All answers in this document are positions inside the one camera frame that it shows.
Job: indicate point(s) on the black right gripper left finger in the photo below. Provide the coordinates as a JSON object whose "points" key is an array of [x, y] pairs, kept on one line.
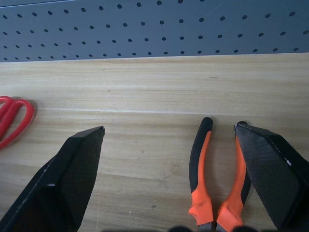
{"points": [[60, 183]]}

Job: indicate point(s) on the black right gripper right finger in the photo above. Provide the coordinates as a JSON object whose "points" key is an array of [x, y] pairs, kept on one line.
{"points": [[275, 174]]}

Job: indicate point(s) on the orange and black pliers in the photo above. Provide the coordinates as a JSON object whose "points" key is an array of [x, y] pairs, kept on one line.
{"points": [[201, 169]]}

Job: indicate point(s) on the grey perforated pegboard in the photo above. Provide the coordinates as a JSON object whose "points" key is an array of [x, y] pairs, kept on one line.
{"points": [[154, 31]]}

